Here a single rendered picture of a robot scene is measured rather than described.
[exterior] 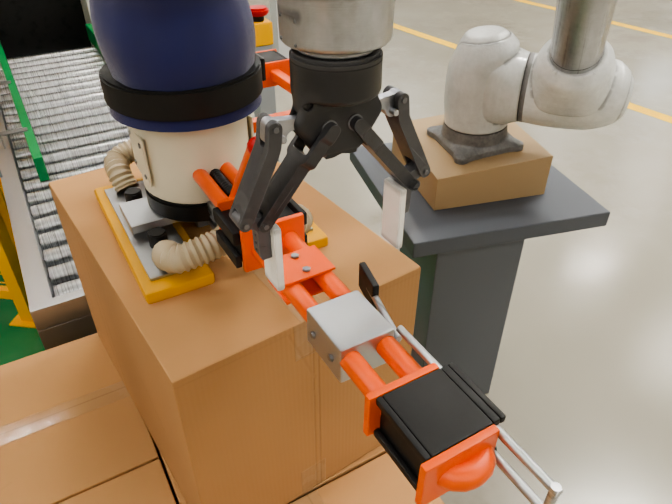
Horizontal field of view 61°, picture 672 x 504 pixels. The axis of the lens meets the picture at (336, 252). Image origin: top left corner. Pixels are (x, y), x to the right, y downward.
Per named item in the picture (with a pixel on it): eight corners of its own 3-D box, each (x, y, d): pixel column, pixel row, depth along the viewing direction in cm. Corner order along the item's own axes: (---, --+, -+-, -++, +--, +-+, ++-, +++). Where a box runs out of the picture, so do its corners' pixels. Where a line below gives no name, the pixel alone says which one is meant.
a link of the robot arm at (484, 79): (451, 102, 149) (458, 15, 135) (523, 110, 143) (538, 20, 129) (434, 130, 138) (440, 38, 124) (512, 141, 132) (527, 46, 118)
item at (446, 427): (362, 431, 51) (364, 393, 48) (428, 398, 54) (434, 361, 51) (419, 509, 45) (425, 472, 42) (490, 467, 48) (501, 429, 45)
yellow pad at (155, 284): (95, 197, 104) (88, 172, 101) (151, 184, 108) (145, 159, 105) (147, 306, 80) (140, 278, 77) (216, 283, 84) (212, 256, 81)
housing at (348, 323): (303, 341, 60) (302, 309, 58) (358, 319, 63) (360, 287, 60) (337, 386, 55) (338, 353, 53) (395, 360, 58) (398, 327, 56)
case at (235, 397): (98, 335, 132) (47, 181, 108) (252, 273, 150) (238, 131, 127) (212, 552, 92) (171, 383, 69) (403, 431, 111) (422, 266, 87)
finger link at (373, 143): (327, 113, 51) (337, 100, 51) (391, 176, 59) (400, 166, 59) (350, 129, 48) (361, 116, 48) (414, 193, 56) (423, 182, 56)
